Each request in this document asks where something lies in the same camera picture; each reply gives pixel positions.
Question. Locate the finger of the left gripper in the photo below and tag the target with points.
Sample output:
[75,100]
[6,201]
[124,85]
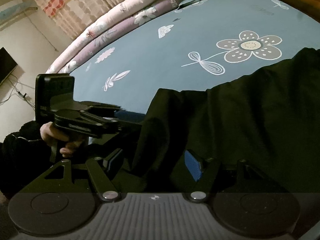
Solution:
[86,127]
[97,108]

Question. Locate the person's left hand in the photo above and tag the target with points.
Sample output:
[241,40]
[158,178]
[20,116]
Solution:
[50,134]

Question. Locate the black sweatpants with drawstring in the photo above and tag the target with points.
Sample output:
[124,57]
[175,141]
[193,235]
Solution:
[259,133]

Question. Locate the black wall television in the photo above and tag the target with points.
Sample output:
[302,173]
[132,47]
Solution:
[7,65]

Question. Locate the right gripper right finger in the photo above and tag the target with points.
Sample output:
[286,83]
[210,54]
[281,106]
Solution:
[238,203]

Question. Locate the blue patterned bed sheet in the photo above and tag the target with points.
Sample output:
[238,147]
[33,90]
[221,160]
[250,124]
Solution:
[197,47]

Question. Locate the purple floral folded quilt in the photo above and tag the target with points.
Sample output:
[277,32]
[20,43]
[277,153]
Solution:
[129,24]

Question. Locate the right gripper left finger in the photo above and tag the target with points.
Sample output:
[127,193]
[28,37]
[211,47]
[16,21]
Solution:
[66,196]

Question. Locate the white floral folded quilt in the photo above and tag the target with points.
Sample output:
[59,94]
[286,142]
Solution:
[112,17]

